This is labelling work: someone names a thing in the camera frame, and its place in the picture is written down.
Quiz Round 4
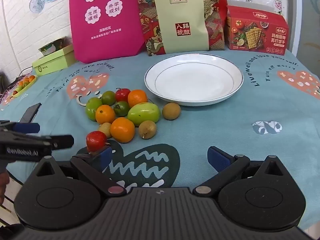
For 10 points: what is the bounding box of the light green box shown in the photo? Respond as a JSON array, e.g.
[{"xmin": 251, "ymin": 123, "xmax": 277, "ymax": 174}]
[{"xmin": 32, "ymin": 45, "xmax": 77, "ymax": 77}]

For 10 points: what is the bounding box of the white plate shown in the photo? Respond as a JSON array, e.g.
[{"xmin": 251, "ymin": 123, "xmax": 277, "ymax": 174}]
[{"xmin": 144, "ymin": 53, "xmax": 244, "ymax": 106}]

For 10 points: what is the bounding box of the pink fabric bag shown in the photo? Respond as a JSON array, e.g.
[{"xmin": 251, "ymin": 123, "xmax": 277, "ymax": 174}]
[{"xmin": 69, "ymin": 0, "xmax": 145, "ymax": 64}]

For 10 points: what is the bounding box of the green apple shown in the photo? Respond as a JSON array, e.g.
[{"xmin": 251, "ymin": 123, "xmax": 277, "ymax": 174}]
[
  {"xmin": 114, "ymin": 101, "xmax": 130, "ymax": 117},
  {"xmin": 101, "ymin": 90, "xmax": 116, "ymax": 106}
]

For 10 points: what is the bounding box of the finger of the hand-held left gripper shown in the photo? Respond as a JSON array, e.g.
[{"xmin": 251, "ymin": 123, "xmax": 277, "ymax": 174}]
[
  {"xmin": 12, "ymin": 122, "xmax": 41, "ymax": 134},
  {"xmin": 49, "ymin": 135, "xmax": 75, "ymax": 149}
]

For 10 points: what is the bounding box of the yellow green tray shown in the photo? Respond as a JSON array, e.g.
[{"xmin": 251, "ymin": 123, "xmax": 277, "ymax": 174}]
[{"xmin": 11, "ymin": 75, "xmax": 37, "ymax": 98}]

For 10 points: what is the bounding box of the large green mango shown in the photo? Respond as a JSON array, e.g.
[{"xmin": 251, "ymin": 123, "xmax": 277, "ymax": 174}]
[{"xmin": 127, "ymin": 102, "xmax": 160, "ymax": 127}]

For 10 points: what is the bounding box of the brown longan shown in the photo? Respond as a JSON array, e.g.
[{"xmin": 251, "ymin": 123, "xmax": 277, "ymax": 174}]
[
  {"xmin": 138, "ymin": 120, "xmax": 157, "ymax": 140},
  {"xmin": 98, "ymin": 122, "xmax": 112, "ymax": 138}
]

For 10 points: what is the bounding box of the small orange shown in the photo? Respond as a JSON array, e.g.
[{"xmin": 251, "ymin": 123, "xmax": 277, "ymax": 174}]
[
  {"xmin": 95, "ymin": 104, "xmax": 116, "ymax": 125},
  {"xmin": 127, "ymin": 89, "xmax": 148, "ymax": 108},
  {"xmin": 110, "ymin": 117, "xmax": 136, "ymax": 143}
]

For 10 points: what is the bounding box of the red cracker box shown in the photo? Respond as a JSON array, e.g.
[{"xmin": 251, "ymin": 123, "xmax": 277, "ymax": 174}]
[{"xmin": 224, "ymin": 5, "xmax": 289, "ymax": 56}]

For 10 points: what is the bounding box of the red beige patterned gift bag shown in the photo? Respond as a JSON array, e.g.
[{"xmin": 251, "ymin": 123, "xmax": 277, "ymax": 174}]
[{"xmin": 134, "ymin": 0, "xmax": 228, "ymax": 57}]

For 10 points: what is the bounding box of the brown kiwi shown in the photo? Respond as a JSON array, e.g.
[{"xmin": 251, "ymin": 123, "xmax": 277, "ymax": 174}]
[{"xmin": 162, "ymin": 102, "xmax": 181, "ymax": 120}]

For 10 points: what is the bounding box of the teal printed tablecloth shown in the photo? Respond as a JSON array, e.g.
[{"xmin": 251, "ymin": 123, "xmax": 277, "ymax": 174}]
[{"xmin": 0, "ymin": 49, "xmax": 320, "ymax": 189}]

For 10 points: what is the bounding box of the black phone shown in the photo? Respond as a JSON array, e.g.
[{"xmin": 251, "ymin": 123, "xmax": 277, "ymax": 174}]
[{"xmin": 19, "ymin": 102, "xmax": 42, "ymax": 123}]

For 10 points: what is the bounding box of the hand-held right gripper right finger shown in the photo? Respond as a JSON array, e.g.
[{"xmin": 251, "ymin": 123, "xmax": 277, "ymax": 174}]
[{"xmin": 192, "ymin": 146, "xmax": 290, "ymax": 197}]

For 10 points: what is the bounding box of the round blue paper decoration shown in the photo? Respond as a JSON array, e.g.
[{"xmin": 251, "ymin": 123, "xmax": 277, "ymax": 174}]
[{"xmin": 29, "ymin": 0, "xmax": 45, "ymax": 12}]

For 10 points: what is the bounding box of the green bowl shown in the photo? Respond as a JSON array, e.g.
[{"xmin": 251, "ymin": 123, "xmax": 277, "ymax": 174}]
[{"xmin": 39, "ymin": 38, "xmax": 67, "ymax": 56}]

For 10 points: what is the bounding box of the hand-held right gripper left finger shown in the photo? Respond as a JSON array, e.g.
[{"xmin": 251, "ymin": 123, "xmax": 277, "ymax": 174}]
[{"xmin": 32, "ymin": 146, "xmax": 128, "ymax": 197}]

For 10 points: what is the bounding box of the white metal post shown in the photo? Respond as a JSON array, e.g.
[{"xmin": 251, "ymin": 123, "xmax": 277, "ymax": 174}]
[{"xmin": 285, "ymin": 0, "xmax": 307, "ymax": 58}]

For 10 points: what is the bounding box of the small red apple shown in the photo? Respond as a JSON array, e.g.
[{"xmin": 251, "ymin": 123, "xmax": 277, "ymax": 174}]
[
  {"xmin": 115, "ymin": 88, "xmax": 131, "ymax": 103},
  {"xmin": 86, "ymin": 131, "xmax": 108, "ymax": 153}
]

